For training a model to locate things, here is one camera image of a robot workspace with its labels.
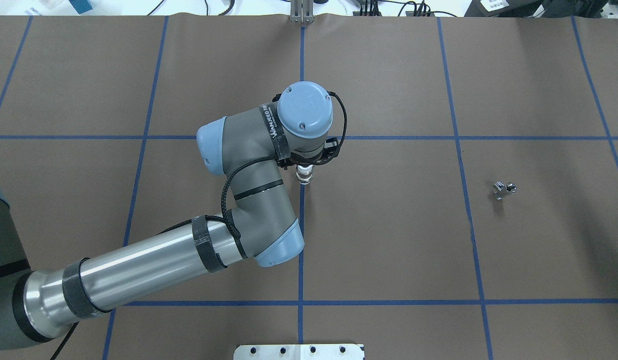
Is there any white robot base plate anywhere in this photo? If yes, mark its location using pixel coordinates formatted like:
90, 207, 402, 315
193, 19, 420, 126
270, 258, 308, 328
233, 343, 366, 360

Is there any small chrome valve fitting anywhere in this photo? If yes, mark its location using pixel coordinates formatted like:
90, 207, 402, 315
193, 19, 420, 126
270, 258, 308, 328
492, 181, 517, 201

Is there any aluminium frame post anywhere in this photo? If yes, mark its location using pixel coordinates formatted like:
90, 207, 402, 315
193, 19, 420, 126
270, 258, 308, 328
289, 0, 315, 25

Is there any PPR valve with white ends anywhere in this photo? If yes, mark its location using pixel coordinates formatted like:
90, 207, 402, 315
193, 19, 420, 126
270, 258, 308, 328
296, 164, 315, 186

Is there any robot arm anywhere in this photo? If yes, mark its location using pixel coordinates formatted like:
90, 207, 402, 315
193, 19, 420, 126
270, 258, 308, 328
0, 80, 344, 351

